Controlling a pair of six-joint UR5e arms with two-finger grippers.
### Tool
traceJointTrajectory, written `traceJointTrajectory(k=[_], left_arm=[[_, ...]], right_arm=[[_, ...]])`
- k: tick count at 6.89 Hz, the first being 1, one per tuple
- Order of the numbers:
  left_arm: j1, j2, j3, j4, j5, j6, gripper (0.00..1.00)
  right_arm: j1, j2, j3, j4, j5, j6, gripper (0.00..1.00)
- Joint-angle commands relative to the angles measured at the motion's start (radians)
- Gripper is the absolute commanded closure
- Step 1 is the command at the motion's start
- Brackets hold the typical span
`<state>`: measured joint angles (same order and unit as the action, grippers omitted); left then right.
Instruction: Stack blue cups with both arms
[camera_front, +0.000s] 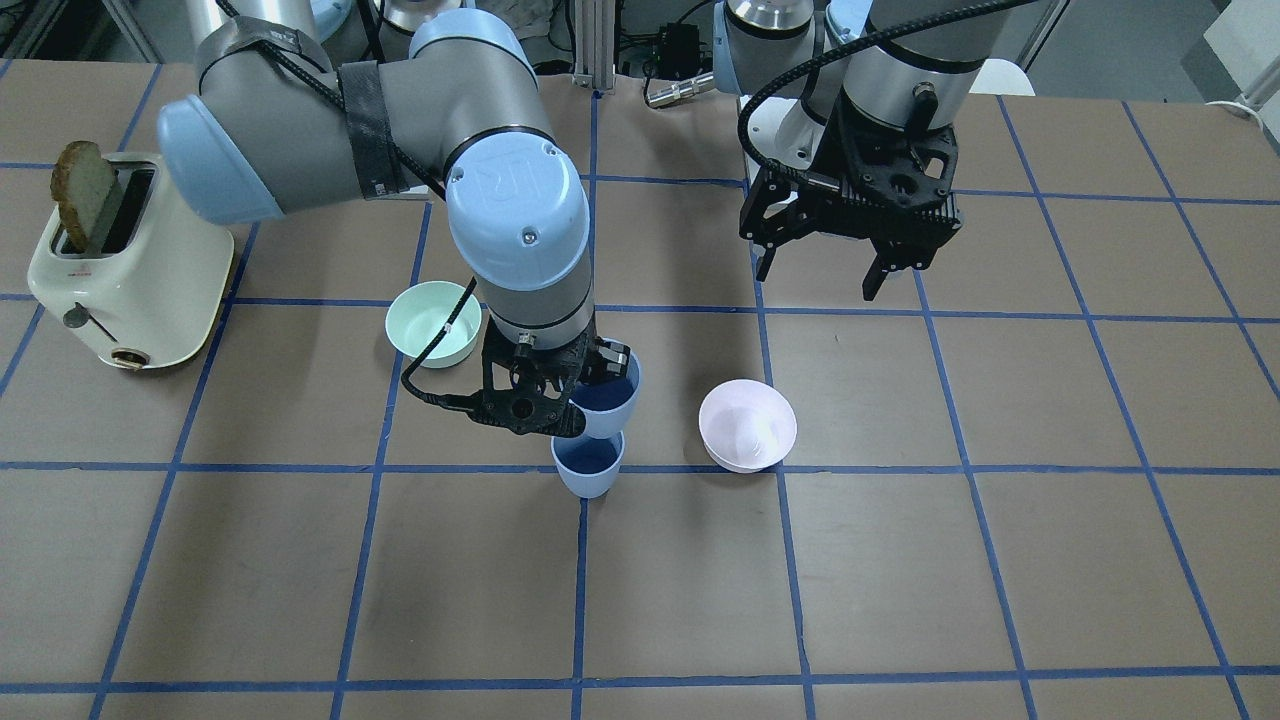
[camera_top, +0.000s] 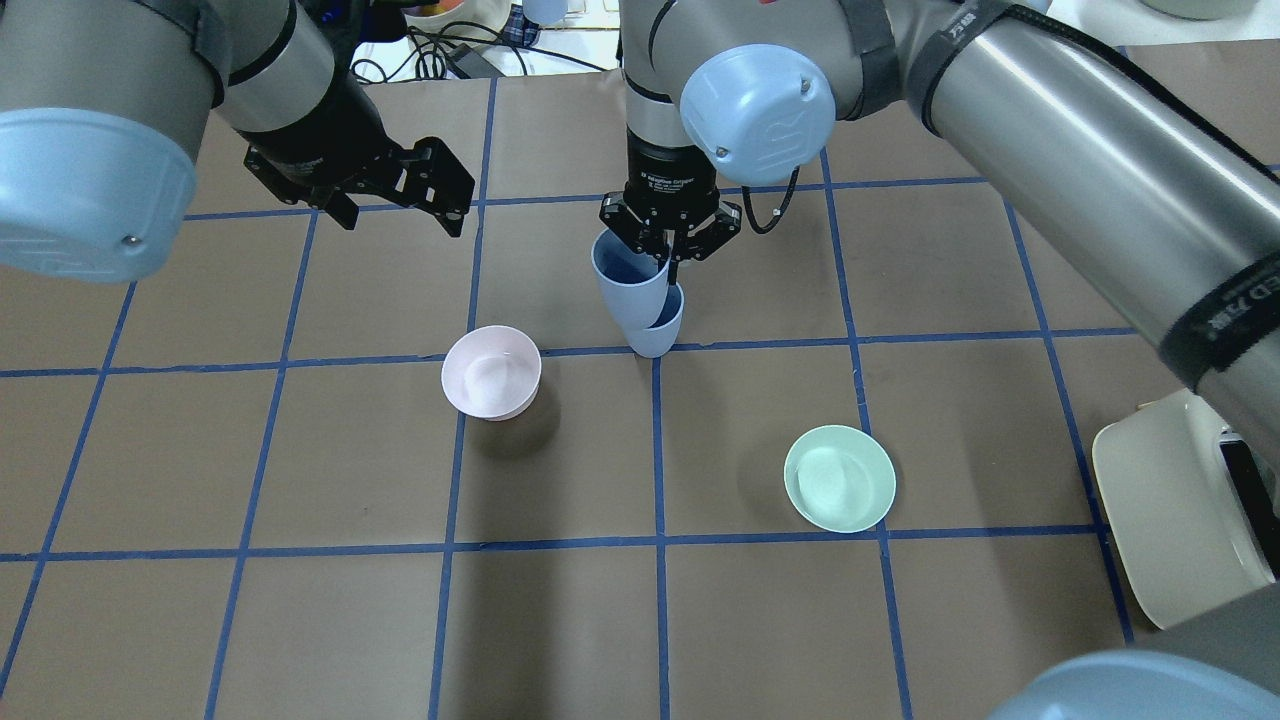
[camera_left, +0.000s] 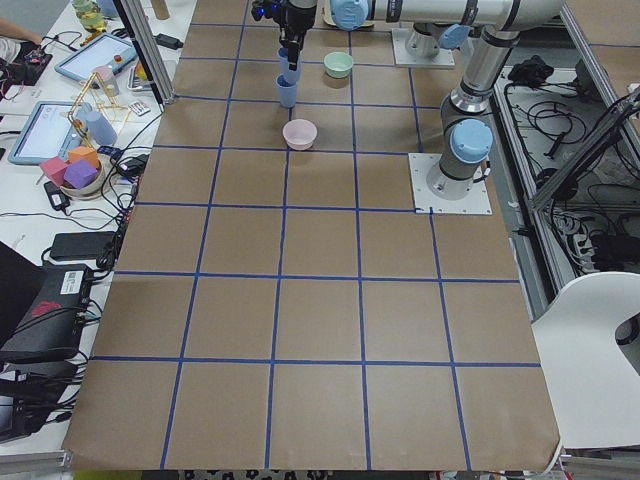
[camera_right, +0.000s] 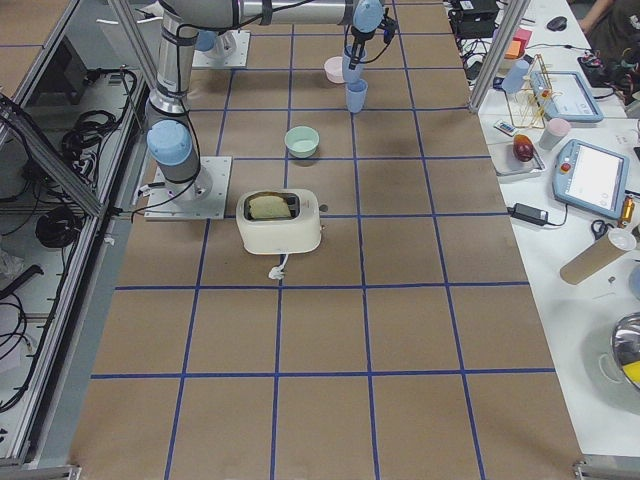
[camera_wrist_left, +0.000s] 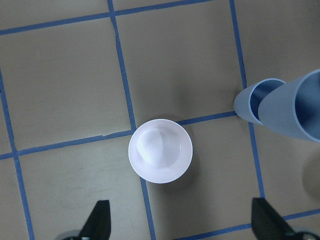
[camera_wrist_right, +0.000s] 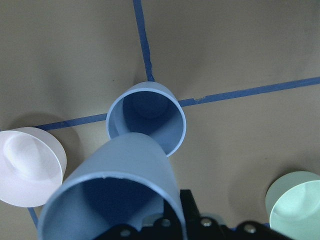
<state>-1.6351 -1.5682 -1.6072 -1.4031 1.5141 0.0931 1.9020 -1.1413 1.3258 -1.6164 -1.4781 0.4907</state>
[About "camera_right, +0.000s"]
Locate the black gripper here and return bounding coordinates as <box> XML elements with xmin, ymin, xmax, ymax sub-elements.
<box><xmin>349</xmin><ymin>27</ymin><xmax>374</xmax><ymax>70</ymax></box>

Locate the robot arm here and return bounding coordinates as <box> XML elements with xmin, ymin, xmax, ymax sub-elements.
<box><xmin>195</xmin><ymin>30</ymin><xmax>237</xmax><ymax>62</ymax></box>
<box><xmin>147</xmin><ymin>1</ymin><xmax>388</xmax><ymax>204</ymax></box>

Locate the pink bowl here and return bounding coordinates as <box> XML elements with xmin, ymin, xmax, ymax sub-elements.
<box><xmin>323</xmin><ymin>56</ymin><xmax>345</xmax><ymax>84</ymax></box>

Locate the mint green bowl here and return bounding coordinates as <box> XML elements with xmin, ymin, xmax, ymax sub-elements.
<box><xmin>284</xmin><ymin>126</ymin><xmax>320</xmax><ymax>159</ymax></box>

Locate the small remote control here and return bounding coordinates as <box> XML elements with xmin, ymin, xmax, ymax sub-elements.
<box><xmin>493</xmin><ymin>120</ymin><xmax>518</xmax><ymax>137</ymax></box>

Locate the light blue cup on rack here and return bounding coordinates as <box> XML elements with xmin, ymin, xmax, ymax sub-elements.
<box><xmin>501</xmin><ymin>59</ymin><xmax>529</xmax><ymax>94</ymax></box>

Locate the bread slice in toaster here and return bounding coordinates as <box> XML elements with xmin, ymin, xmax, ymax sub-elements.
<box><xmin>249</xmin><ymin>195</ymin><xmax>291</xmax><ymax>220</ymax></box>

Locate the metal tray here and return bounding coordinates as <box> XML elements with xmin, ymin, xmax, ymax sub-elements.
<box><xmin>489</xmin><ymin>143</ymin><xmax>546</xmax><ymax>179</ymax></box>

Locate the white toaster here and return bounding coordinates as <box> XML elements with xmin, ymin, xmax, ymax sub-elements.
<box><xmin>236</xmin><ymin>189</ymin><xmax>321</xmax><ymax>255</ymax></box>

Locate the red apple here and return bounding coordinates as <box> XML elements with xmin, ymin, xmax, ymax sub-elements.
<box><xmin>512</xmin><ymin>134</ymin><xmax>534</xmax><ymax>162</ymax></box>

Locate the teach pendant far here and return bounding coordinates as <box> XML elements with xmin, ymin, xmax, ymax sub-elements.
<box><xmin>529</xmin><ymin>71</ymin><xmax>604</xmax><ymax>123</ymax></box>

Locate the teach pendant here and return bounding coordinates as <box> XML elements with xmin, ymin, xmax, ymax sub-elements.
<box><xmin>529</xmin><ymin>71</ymin><xmax>604</xmax><ymax>123</ymax></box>
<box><xmin>552</xmin><ymin>139</ymin><xmax>629</xmax><ymax>219</ymax></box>

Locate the pale pink cup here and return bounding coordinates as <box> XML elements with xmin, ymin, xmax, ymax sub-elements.
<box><xmin>538</xmin><ymin>118</ymin><xmax>572</xmax><ymax>151</ymax></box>

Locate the black power adapter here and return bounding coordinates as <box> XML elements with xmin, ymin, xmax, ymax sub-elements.
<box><xmin>507</xmin><ymin>203</ymin><xmax>548</xmax><ymax>226</ymax></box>

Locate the teach pendant near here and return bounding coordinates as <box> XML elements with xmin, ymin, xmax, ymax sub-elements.
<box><xmin>552</xmin><ymin>139</ymin><xmax>629</xmax><ymax>219</ymax></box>

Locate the cardboard tube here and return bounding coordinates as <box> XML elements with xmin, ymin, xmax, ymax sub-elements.
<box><xmin>559</xmin><ymin>228</ymin><xmax>637</xmax><ymax>285</ymax></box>

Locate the steel mixing bowl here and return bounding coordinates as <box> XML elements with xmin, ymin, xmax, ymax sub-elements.
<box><xmin>611</xmin><ymin>312</ymin><xmax>639</xmax><ymax>390</ymax></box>

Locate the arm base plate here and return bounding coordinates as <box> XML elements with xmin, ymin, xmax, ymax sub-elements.
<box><xmin>192</xmin><ymin>30</ymin><xmax>250</xmax><ymax>70</ymax></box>
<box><xmin>143</xmin><ymin>156</ymin><xmax>232</xmax><ymax>221</ymax></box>

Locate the aluminium frame post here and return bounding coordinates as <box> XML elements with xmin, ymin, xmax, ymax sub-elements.
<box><xmin>468</xmin><ymin>0</ymin><xmax>530</xmax><ymax>113</ymax></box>

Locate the gold wire rack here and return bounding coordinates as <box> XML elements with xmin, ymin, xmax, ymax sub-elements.
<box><xmin>505</xmin><ymin>53</ymin><xmax>556</xmax><ymax>130</ymax></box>

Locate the toaster power cord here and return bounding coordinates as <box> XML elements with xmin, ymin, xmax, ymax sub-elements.
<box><xmin>268</xmin><ymin>253</ymin><xmax>291</xmax><ymax>280</ymax></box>

